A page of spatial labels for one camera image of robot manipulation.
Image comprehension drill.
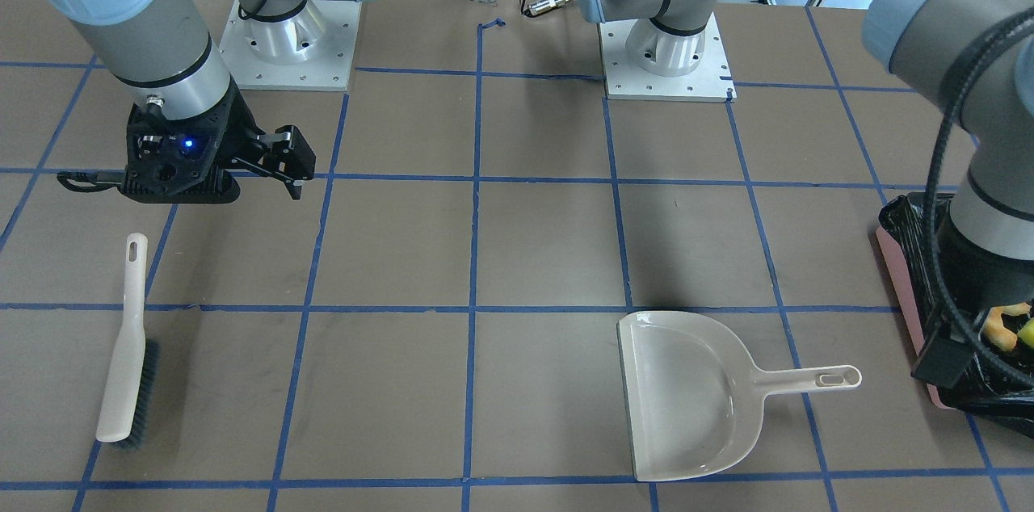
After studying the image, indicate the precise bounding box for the black trash bag bin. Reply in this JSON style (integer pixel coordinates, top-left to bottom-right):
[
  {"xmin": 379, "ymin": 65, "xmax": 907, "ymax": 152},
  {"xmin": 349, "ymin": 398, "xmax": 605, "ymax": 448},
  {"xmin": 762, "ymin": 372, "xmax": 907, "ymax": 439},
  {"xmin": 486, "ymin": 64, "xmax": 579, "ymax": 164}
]
[{"xmin": 879, "ymin": 192, "xmax": 1034, "ymax": 440}]

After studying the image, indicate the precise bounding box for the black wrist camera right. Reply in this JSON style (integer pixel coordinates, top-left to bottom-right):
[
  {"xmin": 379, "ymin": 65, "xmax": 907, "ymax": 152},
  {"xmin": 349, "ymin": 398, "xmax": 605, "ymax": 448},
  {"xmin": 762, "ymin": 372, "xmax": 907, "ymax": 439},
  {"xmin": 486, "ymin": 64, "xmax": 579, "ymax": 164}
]
[{"xmin": 57, "ymin": 103, "xmax": 240, "ymax": 205}]

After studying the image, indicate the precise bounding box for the pink bin tray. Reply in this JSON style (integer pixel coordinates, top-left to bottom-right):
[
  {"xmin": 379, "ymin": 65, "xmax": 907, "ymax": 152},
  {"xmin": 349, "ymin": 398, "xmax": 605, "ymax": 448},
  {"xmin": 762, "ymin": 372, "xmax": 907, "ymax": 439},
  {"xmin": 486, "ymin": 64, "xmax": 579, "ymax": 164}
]
[{"xmin": 874, "ymin": 225, "xmax": 926, "ymax": 359}]

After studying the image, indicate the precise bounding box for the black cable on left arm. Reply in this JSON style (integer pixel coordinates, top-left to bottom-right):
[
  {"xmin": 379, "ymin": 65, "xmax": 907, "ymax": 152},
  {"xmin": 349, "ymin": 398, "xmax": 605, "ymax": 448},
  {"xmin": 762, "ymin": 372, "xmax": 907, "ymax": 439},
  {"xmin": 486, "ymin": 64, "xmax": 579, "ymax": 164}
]
[{"xmin": 923, "ymin": 7, "xmax": 1034, "ymax": 390}]

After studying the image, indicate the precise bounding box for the white brush handle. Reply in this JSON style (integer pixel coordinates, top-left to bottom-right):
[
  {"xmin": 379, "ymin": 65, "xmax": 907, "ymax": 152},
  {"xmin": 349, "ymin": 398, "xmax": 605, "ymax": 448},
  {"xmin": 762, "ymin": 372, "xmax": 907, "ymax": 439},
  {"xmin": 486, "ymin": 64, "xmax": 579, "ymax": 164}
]
[{"xmin": 95, "ymin": 233, "xmax": 160, "ymax": 451}]

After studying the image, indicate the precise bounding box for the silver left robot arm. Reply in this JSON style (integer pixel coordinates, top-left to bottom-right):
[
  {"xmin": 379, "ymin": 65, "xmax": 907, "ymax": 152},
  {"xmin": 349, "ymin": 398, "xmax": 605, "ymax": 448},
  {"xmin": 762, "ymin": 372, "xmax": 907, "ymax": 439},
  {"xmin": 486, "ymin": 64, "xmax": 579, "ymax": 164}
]
[{"xmin": 578, "ymin": 0, "xmax": 1032, "ymax": 311}]

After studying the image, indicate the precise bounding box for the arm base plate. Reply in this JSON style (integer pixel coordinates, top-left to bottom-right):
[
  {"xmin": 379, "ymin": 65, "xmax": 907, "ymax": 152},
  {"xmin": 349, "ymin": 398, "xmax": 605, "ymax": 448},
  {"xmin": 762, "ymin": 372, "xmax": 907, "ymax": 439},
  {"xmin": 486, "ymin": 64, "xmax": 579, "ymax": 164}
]
[
  {"xmin": 219, "ymin": 1, "xmax": 363, "ymax": 93},
  {"xmin": 598, "ymin": 16, "xmax": 738, "ymax": 103}
]

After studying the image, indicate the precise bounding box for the banana peel piece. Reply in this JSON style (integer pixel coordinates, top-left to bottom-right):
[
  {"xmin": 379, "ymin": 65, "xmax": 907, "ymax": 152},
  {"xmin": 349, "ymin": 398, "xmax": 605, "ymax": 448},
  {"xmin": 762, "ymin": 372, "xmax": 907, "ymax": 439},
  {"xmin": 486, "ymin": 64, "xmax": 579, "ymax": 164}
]
[{"xmin": 981, "ymin": 302, "xmax": 1032, "ymax": 354}]

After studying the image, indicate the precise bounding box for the yellow sponge piece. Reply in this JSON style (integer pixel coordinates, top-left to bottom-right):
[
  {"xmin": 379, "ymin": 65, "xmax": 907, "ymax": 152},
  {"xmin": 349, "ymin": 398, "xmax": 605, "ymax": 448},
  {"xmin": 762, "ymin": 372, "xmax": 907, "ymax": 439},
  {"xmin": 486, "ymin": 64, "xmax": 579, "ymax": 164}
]
[{"xmin": 1016, "ymin": 318, "xmax": 1034, "ymax": 350}]

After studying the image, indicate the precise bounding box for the metal connector plug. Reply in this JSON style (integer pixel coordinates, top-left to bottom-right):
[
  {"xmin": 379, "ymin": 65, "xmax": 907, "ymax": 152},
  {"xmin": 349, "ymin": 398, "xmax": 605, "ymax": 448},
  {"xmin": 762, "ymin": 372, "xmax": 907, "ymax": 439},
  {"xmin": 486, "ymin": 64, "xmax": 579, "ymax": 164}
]
[{"xmin": 523, "ymin": 0, "xmax": 573, "ymax": 18}]

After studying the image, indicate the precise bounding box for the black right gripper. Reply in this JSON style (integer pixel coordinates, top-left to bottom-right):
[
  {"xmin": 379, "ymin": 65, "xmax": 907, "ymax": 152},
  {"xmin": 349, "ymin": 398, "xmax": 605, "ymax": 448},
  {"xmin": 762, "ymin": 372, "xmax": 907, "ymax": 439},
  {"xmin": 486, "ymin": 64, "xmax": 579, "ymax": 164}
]
[{"xmin": 215, "ymin": 84, "xmax": 315, "ymax": 200}]

